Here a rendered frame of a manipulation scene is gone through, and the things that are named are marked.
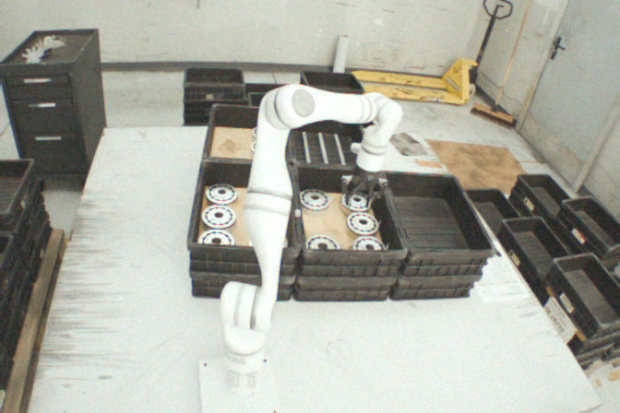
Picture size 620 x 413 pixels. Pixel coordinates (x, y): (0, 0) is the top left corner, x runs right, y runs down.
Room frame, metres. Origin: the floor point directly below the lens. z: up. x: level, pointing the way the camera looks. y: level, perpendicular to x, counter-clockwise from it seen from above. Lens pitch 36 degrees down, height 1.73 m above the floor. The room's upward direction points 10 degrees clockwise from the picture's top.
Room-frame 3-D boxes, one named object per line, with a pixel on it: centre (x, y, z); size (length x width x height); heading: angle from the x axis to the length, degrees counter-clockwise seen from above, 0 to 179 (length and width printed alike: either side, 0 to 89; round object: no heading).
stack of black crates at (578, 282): (1.17, -1.34, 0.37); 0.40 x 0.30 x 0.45; 18
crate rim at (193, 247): (0.97, 0.18, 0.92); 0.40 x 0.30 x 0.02; 11
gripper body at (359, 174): (1.03, -0.15, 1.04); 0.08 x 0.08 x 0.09
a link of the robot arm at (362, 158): (1.05, -0.15, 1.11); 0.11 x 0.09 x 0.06; 10
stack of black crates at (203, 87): (2.55, 0.74, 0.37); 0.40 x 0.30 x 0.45; 108
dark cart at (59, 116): (2.06, 1.62, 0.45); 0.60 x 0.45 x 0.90; 18
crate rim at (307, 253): (1.02, -0.12, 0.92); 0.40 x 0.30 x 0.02; 11
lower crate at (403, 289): (1.08, -0.41, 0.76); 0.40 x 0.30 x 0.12; 11
